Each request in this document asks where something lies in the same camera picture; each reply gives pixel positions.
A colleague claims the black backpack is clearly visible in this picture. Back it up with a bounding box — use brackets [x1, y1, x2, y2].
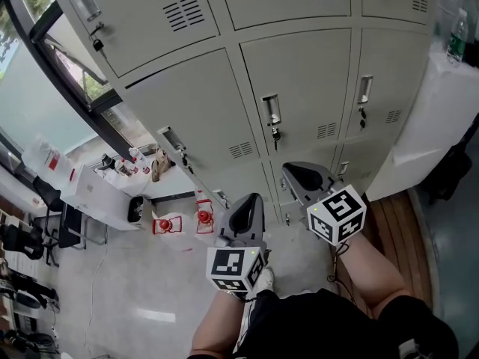
[418, 140, 473, 206]

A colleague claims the brown crumpled bag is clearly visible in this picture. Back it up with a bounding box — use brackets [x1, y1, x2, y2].
[150, 147, 176, 182]

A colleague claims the white bottle red label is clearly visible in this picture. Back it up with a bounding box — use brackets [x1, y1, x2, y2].
[129, 147, 150, 175]

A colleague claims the person's black clothing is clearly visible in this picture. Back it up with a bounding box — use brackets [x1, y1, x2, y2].
[234, 288, 460, 359]

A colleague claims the person's left forearm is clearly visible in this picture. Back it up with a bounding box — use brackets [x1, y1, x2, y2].
[190, 292, 260, 359]

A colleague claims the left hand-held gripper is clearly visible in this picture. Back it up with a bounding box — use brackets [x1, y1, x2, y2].
[206, 193, 272, 294]

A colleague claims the person's right forearm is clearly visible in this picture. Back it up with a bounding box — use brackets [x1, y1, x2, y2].
[335, 233, 408, 316]

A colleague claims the green label water bottle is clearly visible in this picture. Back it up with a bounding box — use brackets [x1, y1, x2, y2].
[445, 7, 469, 69]

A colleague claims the white flat cardboard box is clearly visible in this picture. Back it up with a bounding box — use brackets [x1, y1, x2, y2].
[63, 163, 140, 232]

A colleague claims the locker door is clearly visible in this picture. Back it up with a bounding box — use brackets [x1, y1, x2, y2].
[238, 28, 355, 157]

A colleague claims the small beige waste bin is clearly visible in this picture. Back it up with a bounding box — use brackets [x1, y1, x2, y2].
[126, 194, 147, 226]

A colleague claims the person's white left shoe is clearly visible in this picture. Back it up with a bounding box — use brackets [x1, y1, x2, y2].
[254, 266, 276, 295]

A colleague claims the black office chair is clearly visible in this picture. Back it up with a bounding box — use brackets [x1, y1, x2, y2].
[31, 174, 108, 250]

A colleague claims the black window frame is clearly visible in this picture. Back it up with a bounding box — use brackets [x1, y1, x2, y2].
[0, 0, 158, 164]

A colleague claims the wooden slatted platform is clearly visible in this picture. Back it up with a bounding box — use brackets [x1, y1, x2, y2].
[364, 192, 441, 313]

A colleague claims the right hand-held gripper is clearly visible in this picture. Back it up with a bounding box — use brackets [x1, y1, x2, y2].
[281, 162, 367, 246]

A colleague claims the grey metal locker cabinet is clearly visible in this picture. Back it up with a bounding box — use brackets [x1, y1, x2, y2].
[46, 0, 439, 227]

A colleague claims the large clear jug red label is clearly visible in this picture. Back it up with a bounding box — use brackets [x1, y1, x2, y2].
[21, 132, 74, 181]

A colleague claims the clear water jug red handle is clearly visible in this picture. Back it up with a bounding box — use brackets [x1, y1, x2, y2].
[194, 199, 225, 239]
[151, 211, 196, 254]

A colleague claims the large white box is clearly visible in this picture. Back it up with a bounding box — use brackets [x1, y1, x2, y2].
[366, 50, 479, 203]

